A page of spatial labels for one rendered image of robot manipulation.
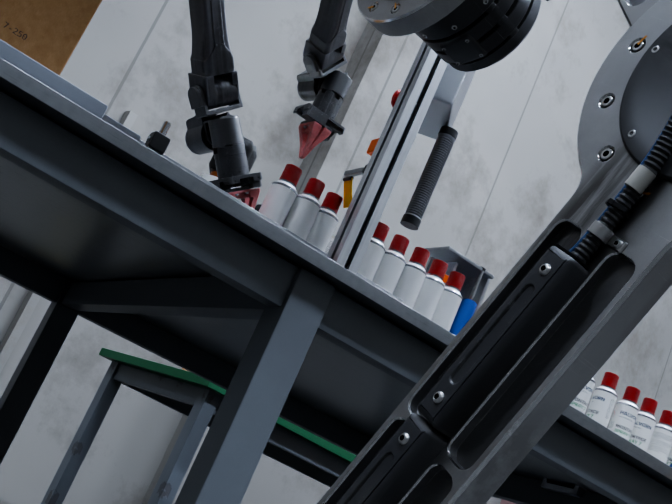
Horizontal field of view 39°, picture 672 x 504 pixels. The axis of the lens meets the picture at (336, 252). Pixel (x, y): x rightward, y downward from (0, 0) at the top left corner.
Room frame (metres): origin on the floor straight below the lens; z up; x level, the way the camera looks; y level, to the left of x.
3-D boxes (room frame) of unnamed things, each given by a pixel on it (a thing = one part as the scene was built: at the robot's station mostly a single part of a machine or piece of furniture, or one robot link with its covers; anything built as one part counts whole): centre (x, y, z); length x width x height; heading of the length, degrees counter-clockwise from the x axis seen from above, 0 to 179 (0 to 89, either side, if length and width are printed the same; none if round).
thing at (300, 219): (1.71, 0.09, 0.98); 0.05 x 0.05 x 0.20
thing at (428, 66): (1.60, -0.02, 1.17); 0.04 x 0.04 x 0.67; 26
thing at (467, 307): (1.96, -0.30, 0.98); 0.03 x 0.03 x 0.17
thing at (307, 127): (1.90, 0.14, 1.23); 0.07 x 0.07 x 0.09; 29
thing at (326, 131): (1.89, 0.16, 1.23); 0.07 x 0.07 x 0.09; 29
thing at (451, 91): (1.68, -0.05, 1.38); 0.17 x 0.10 x 0.19; 171
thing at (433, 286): (1.85, -0.20, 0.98); 0.05 x 0.05 x 0.20
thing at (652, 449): (2.19, -0.88, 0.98); 0.05 x 0.05 x 0.20
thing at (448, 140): (1.69, -0.10, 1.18); 0.04 x 0.04 x 0.21
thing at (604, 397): (2.09, -0.69, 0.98); 0.05 x 0.05 x 0.20
